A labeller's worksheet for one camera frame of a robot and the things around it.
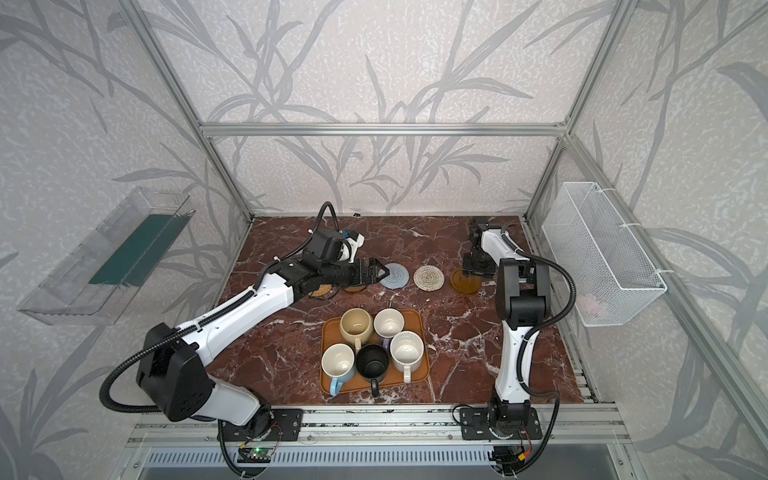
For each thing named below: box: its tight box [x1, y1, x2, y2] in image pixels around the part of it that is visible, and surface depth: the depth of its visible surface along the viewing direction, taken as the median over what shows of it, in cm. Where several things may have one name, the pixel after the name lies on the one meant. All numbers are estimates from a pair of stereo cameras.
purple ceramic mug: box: [373, 308, 405, 349], surface depth 86 cm
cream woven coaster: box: [413, 265, 445, 292], surface depth 104 cm
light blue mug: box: [321, 343, 356, 397], surface depth 77 cm
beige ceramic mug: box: [340, 307, 374, 352], surface depth 85 cm
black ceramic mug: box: [356, 344, 390, 398], surface depth 78 cm
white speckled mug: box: [390, 330, 425, 384], surface depth 80 cm
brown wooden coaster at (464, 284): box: [450, 269, 482, 294], surface depth 103 cm
